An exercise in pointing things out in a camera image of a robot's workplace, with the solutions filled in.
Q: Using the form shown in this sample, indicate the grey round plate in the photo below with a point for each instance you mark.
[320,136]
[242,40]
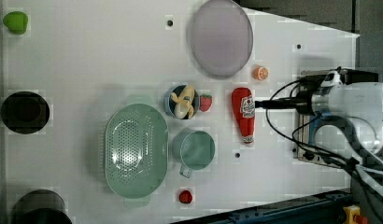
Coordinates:
[221,37]

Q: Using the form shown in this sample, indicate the blue bowl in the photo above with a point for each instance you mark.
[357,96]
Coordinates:
[169,105]

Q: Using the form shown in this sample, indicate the black cylinder upper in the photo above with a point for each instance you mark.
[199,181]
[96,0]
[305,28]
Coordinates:
[25,112]

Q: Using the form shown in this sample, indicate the small red toy tomato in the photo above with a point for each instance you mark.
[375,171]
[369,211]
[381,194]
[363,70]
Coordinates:
[185,196]

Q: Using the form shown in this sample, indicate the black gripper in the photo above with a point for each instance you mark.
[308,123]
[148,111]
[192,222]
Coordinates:
[303,103]

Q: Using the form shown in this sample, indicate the green toy pepper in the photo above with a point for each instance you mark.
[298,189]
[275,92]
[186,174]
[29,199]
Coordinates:
[16,22]

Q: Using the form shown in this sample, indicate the green perforated strainer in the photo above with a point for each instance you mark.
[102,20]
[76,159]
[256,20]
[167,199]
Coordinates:
[136,151]

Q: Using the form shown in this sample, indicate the green mug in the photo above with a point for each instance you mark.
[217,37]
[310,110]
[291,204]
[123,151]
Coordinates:
[194,149]

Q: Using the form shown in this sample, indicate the orange slice toy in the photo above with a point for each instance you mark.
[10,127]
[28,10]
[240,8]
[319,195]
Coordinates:
[261,73]

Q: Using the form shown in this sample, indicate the yellow red emergency button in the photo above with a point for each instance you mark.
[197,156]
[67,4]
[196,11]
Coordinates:
[354,216]

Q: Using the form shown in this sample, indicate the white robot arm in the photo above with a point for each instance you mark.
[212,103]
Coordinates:
[355,109]

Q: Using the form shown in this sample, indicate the red plush ketchup bottle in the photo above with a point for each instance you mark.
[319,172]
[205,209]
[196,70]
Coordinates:
[243,105]

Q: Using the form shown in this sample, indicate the toy banana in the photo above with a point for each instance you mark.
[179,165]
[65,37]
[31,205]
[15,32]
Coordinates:
[184,108]

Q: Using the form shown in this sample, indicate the black cylinder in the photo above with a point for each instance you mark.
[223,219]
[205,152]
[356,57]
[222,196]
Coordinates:
[25,112]
[41,206]

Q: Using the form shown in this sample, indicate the toy strawberry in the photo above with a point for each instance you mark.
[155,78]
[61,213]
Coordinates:
[205,102]

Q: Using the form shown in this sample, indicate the black cylinder lower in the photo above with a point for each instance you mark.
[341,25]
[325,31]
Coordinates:
[41,206]

